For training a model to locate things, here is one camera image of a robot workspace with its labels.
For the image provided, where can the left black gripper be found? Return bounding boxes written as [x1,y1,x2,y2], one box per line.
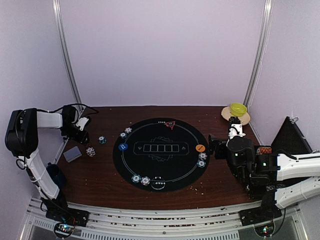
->
[60,124,89,145]

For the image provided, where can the orange big blind button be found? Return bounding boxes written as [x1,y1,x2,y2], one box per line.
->
[195,144,206,153]

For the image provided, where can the grey card deck box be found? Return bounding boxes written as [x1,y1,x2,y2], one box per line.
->
[63,146,82,163]

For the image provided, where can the red white poker chip stack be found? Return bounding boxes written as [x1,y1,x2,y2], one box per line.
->
[85,147,96,157]

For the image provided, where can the green poker chip stack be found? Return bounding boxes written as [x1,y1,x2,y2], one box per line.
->
[98,135,107,145]

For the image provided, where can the blue green fifty chip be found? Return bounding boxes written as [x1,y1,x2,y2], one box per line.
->
[119,132,127,139]

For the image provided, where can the red triangular dealer marker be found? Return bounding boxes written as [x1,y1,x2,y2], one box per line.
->
[165,121,176,130]

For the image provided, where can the blue small blind button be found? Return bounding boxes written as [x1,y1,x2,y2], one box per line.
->
[118,143,128,151]

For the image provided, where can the blue orange ten chip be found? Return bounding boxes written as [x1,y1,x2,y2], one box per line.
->
[125,127,132,134]

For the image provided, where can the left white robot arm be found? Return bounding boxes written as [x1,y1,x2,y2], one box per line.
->
[4,105,91,200]

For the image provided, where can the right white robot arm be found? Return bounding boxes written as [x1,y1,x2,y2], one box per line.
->
[208,135,320,221]

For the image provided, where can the beige plate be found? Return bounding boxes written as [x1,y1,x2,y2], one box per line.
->
[221,106,251,126]

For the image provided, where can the green plastic bowl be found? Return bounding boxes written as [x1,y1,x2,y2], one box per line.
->
[230,102,247,117]

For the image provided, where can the red white chips in case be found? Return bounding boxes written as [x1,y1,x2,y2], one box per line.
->
[256,146,272,154]

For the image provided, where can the dark blue mug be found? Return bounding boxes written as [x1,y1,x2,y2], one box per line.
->
[46,162,67,189]

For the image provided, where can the round black poker mat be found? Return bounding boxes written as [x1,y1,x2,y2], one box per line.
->
[112,117,210,192]

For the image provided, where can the black poker case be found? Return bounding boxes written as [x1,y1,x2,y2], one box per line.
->
[244,115,320,200]

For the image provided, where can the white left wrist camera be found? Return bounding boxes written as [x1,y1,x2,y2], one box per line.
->
[75,116,91,131]

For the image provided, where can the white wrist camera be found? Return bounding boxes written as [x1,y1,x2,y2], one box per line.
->
[75,116,91,131]
[228,116,246,140]

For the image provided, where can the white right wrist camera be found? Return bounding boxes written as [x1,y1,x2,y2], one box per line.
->
[228,116,246,140]

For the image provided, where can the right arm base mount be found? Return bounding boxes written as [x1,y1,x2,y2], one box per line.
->
[238,201,282,226]

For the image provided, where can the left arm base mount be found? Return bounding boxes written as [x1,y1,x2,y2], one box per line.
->
[42,199,90,227]

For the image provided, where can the aluminium front rail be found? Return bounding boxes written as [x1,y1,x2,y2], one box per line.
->
[19,198,309,240]

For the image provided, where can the right aluminium frame post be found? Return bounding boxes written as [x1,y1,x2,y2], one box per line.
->
[243,0,274,109]

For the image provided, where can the aluminium frame post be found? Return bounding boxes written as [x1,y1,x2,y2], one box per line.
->
[52,0,82,104]
[243,0,274,109]

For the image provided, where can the left aluminium frame post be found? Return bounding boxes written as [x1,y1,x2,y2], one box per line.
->
[52,0,82,104]

